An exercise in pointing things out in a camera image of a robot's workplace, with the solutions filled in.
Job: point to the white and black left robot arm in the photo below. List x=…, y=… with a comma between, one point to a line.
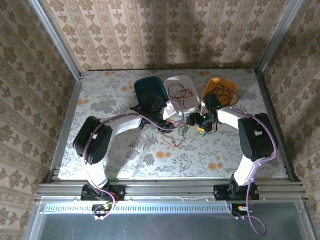
x=97, y=175

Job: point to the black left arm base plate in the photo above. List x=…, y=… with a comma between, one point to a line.
x=117, y=193

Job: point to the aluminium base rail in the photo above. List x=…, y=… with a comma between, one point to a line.
x=170, y=190

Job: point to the aluminium frame post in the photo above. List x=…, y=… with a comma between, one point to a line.
x=277, y=37
x=56, y=37

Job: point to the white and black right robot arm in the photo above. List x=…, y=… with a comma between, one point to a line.
x=243, y=172

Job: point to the white plastic bin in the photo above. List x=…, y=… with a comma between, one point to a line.
x=193, y=102

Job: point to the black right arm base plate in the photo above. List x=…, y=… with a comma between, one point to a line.
x=221, y=192

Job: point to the floral tablecloth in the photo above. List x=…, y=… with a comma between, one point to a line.
x=175, y=165

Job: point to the aluminium side rail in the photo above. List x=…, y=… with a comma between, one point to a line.
x=65, y=125
x=268, y=100

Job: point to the grey metal panel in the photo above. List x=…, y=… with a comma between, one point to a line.
x=162, y=227

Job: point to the black power connector block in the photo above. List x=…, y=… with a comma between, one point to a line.
x=237, y=208
x=101, y=210

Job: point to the orange plastic bin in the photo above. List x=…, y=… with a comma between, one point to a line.
x=210, y=87

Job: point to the teal plastic bin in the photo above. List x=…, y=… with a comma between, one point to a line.
x=147, y=86

